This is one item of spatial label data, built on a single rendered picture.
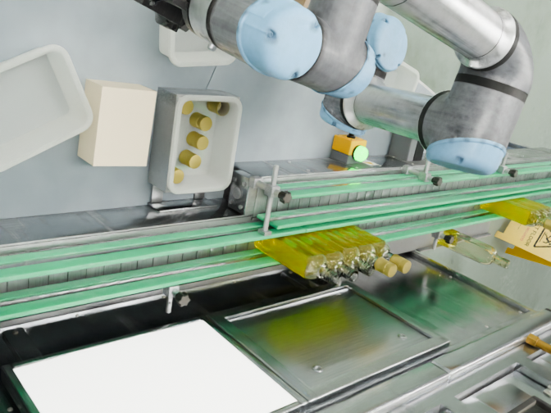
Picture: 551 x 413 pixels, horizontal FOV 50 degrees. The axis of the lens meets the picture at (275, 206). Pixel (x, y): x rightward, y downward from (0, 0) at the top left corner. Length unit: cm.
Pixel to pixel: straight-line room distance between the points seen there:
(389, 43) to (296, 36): 75
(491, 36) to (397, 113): 28
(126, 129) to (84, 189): 18
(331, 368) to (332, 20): 78
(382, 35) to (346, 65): 64
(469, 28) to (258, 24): 37
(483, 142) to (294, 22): 47
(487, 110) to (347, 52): 35
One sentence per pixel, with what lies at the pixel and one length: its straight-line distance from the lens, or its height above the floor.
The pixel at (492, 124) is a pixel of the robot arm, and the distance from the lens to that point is 98.
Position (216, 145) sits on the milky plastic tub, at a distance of 143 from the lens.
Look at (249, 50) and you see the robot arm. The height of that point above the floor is 143.
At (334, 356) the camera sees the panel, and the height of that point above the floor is 123.
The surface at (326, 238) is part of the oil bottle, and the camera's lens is 147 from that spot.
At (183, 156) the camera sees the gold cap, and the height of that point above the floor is 79.
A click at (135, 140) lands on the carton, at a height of 82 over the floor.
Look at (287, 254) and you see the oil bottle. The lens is 139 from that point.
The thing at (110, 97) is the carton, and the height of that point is 82.
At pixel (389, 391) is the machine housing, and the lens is 124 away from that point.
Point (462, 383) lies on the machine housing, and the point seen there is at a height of 141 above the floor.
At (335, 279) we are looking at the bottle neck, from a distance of 134.
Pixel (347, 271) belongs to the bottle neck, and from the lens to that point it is 137.
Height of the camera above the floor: 189
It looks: 43 degrees down
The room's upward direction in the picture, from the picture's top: 118 degrees clockwise
